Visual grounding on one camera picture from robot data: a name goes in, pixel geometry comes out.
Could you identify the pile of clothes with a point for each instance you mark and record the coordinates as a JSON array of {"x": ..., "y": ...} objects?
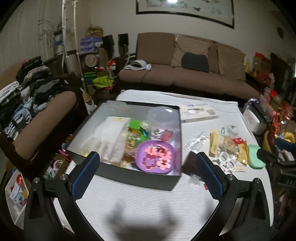
[{"x": 29, "y": 93}]

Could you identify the clear plastic lidded cup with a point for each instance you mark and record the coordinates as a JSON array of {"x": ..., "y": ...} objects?
[{"x": 163, "y": 122}]

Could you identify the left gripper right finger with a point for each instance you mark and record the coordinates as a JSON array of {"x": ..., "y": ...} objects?
[{"x": 212, "y": 175}]

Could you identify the white ribbed table mat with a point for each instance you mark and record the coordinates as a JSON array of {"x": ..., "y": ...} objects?
[{"x": 124, "y": 212}]

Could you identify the brown sofa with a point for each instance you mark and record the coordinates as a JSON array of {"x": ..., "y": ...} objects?
[{"x": 226, "y": 78}]

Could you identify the white TPE glove box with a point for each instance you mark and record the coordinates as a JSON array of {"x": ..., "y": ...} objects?
[{"x": 191, "y": 113}]

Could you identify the clear utensil packet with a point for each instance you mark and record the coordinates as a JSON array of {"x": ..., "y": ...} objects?
[{"x": 196, "y": 143}]

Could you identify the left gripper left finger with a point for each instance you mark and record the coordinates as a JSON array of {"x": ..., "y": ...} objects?
[{"x": 81, "y": 176}]

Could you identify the mint green plastic plate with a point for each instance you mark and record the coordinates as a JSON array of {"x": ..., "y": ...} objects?
[{"x": 255, "y": 162}]

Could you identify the white plastic ring holder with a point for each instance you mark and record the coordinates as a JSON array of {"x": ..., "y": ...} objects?
[{"x": 225, "y": 161}]

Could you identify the purple plastic plate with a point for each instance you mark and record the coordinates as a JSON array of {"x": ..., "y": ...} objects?
[{"x": 140, "y": 154}]

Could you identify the orange yellow snack packet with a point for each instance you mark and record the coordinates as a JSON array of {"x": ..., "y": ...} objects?
[{"x": 242, "y": 151}]

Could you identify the black storage box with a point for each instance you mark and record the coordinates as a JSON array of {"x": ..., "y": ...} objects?
[{"x": 126, "y": 171}]

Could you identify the framed wall painting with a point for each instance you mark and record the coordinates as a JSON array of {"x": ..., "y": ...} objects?
[{"x": 217, "y": 11}]

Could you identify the clear cartoon snack bag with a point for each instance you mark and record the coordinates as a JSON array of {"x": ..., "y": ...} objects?
[{"x": 227, "y": 144}]

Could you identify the white cap on sofa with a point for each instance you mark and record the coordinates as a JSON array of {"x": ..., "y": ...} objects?
[{"x": 138, "y": 65}]

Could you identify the dark cushion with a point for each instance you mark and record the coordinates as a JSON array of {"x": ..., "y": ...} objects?
[{"x": 195, "y": 62}]

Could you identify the white appliance box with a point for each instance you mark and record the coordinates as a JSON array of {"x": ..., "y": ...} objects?
[{"x": 256, "y": 117}]

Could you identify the pink flower cutouts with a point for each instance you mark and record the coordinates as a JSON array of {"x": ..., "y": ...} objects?
[{"x": 157, "y": 157}]

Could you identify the green yellow bag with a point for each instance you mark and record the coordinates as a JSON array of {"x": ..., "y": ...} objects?
[{"x": 103, "y": 82}]

